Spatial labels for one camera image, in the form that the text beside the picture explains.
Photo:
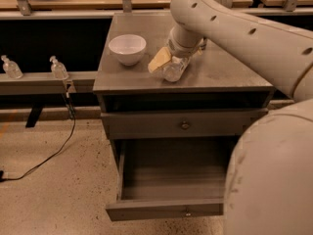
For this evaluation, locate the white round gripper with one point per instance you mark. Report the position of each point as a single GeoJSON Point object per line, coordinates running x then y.
{"type": "Point", "coordinates": [180, 52]}

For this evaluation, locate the clear plastic water bottle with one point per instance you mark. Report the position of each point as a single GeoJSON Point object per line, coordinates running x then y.
{"type": "Point", "coordinates": [173, 70]}

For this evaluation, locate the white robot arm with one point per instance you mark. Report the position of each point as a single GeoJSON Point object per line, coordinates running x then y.
{"type": "Point", "coordinates": [268, 187]}

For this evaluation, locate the closed grey upper drawer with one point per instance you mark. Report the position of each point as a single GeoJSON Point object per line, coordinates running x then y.
{"type": "Point", "coordinates": [190, 123]}

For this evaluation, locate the grey wooden drawer cabinet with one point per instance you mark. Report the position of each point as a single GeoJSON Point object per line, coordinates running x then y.
{"type": "Point", "coordinates": [213, 80]}

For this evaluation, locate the open grey bottom drawer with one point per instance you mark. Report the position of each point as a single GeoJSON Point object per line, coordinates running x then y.
{"type": "Point", "coordinates": [171, 177]}

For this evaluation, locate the clear pump bottle far left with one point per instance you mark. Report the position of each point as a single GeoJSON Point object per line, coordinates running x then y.
{"type": "Point", "coordinates": [11, 68]}

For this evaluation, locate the white ceramic bowl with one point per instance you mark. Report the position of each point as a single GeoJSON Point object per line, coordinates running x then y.
{"type": "Point", "coordinates": [129, 49]}

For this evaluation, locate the grey metal rail shelf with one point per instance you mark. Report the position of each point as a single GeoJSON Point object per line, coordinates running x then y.
{"type": "Point", "coordinates": [37, 83]}

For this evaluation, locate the clear pump bottle on rail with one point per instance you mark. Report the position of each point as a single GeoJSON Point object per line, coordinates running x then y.
{"type": "Point", "coordinates": [58, 69]}

